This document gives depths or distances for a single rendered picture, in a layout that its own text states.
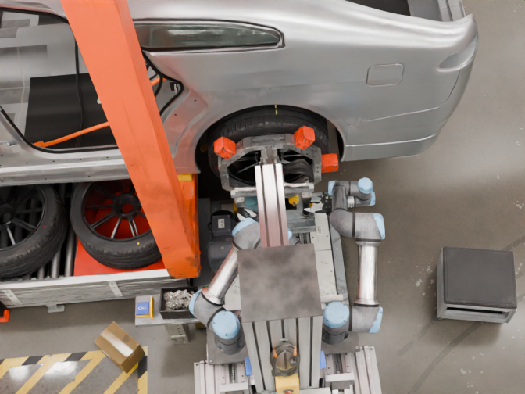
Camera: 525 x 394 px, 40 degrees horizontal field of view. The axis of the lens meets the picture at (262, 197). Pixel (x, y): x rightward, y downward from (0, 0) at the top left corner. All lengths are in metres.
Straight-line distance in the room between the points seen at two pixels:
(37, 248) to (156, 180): 1.40
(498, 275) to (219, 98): 1.87
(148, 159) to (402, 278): 2.11
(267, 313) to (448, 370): 2.28
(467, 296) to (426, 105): 1.12
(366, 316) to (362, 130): 1.02
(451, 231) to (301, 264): 2.52
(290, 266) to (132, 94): 0.84
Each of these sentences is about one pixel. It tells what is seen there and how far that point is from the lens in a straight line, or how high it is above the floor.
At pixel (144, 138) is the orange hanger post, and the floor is 1.85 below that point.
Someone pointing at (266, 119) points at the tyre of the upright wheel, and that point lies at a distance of 3.65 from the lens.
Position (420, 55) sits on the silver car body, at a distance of 3.41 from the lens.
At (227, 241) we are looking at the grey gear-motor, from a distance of 4.18.
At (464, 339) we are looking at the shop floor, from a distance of 4.46.
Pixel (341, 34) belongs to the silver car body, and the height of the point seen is 1.71.
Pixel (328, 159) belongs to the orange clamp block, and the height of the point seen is 0.88.
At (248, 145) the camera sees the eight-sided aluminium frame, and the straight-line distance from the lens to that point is 3.64.
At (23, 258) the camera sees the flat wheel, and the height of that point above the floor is 0.47.
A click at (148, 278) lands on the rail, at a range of 4.18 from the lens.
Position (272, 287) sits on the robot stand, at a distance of 2.27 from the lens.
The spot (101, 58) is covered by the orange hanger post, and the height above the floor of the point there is 2.32.
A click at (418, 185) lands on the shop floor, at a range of 4.86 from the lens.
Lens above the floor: 4.12
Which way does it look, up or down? 60 degrees down
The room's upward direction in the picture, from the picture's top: 6 degrees counter-clockwise
